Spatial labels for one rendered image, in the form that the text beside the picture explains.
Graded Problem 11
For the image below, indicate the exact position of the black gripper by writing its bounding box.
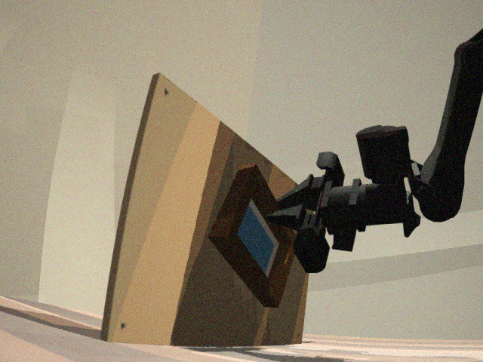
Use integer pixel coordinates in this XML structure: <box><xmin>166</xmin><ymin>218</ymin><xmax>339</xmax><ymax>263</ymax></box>
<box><xmin>266</xmin><ymin>152</ymin><xmax>370</xmax><ymax>273</ymax></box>

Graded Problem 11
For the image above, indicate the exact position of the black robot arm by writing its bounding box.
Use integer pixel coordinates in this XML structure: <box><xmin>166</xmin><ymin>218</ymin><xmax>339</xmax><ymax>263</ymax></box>
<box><xmin>356</xmin><ymin>28</ymin><xmax>483</xmax><ymax>238</ymax></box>

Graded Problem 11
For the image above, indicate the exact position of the tan wooden board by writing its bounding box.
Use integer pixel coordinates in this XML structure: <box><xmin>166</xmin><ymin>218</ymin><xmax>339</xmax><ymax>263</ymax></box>
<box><xmin>100</xmin><ymin>72</ymin><xmax>309</xmax><ymax>347</ymax></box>

